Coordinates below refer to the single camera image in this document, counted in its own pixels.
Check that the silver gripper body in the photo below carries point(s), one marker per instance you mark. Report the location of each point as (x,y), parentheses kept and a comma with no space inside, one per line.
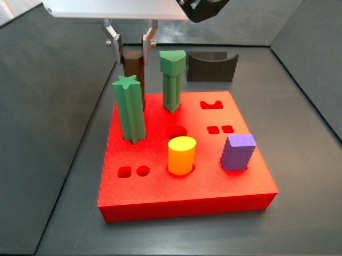
(117,9)

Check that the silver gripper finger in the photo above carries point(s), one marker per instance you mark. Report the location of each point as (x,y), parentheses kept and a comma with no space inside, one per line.
(113,39)
(149,39)

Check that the red peg board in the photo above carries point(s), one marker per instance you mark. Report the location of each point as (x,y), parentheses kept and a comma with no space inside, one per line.
(140,190)

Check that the green triangular peg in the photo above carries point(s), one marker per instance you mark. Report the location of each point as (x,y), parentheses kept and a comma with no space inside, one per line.
(173,66)

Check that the black curved holder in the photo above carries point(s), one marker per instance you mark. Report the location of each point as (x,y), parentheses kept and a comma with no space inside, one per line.
(210,66)

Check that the green star peg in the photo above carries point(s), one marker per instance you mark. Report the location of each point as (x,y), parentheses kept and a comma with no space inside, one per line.
(130,105)

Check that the yellow cylinder peg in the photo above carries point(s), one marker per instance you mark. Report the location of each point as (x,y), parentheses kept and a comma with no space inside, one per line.
(181,155)

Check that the purple square peg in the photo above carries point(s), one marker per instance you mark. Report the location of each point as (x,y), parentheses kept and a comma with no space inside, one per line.
(239,151)

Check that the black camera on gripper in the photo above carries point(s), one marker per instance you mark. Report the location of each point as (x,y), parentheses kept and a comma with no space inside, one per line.
(201,10)

